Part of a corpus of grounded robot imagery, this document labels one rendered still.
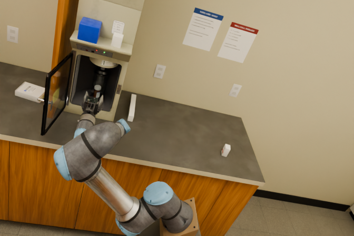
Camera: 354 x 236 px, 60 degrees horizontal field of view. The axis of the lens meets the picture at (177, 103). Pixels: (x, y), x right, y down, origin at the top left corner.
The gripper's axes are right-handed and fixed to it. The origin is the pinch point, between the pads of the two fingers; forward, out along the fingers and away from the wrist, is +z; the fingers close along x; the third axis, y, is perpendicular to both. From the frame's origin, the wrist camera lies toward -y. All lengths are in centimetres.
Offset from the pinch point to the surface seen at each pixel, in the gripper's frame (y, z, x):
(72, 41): 24.4, 10.4, 16.4
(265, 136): -51, 58, -151
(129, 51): 25.9, 12.0, -12.6
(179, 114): -34, 41, -62
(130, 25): 36.1, 22.3, -10.0
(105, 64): 7.8, 22.1, -1.5
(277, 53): 26, 65, -120
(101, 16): 36.6, 22.4, 5.4
